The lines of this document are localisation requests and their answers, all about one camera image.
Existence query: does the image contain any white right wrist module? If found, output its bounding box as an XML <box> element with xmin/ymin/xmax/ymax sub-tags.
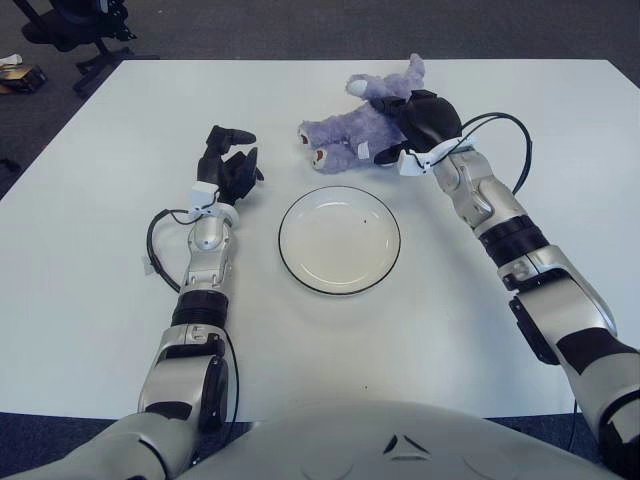
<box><xmin>398</xmin><ymin>149</ymin><xmax>436</xmax><ymax>177</ymax></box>

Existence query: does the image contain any white plate with black rim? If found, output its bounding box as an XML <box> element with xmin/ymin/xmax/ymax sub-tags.
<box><xmin>278</xmin><ymin>185</ymin><xmax>402</xmax><ymax>297</ymax></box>

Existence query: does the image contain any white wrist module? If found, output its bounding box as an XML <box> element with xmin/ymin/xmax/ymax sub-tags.
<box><xmin>398</xmin><ymin>149</ymin><xmax>436</xmax><ymax>177</ymax></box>
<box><xmin>191</xmin><ymin>182</ymin><xmax>221</xmax><ymax>211</ymax></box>

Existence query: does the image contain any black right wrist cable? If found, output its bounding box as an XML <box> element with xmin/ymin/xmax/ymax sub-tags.
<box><xmin>462</xmin><ymin>112</ymin><xmax>532</xmax><ymax>194</ymax></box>

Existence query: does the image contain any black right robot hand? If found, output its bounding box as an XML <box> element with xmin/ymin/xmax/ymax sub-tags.
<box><xmin>372</xmin><ymin>89</ymin><xmax>462</xmax><ymax>166</ymax></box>

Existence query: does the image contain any silver robot torso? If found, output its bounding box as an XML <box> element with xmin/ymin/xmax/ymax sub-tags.
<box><xmin>174</xmin><ymin>399</ymin><xmax>621</xmax><ymax>480</ymax></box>

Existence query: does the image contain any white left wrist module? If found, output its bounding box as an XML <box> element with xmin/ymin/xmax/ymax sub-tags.
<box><xmin>191</xmin><ymin>182</ymin><xmax>221</xmax><ymax>211</ymax></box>

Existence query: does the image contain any yellow and black box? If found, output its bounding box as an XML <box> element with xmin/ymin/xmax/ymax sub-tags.
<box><xmin>0</xmin><ymin>64</ymin><xmax>47</xmax><ymax>94</ymax></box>

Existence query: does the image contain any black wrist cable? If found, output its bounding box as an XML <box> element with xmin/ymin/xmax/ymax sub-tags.
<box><xmin>146</xmin><ymin>208</ymin><xmax>201</xmax><ymax>294</ymax></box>
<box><xmin>462</xmin><ymin>112</ymin><xmax>532</xmax><ymax>194</ymax></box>

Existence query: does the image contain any black office chair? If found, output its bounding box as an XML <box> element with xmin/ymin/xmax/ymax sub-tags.
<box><xmin>12</xmin><ymin>0</ymin><xmax>161</xmax><ymax>96</ymax></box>

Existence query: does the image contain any purple plush bunny doll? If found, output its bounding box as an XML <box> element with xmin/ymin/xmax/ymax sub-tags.
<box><xmin>298</xmin><ymin>53</ymin><xmax>427</xmax><ymax>175</ymax></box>

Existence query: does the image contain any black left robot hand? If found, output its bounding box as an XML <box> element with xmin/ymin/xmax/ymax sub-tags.
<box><xmin>195</xmin><ymin>124</ymin><xmax>265</xmax><ymax>206</ymax></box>

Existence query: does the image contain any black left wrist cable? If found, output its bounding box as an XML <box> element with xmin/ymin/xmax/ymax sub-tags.
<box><xmin>146</xmin><ymin>208</ymin><xmax>201</xmax><ymax>294</ymax></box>

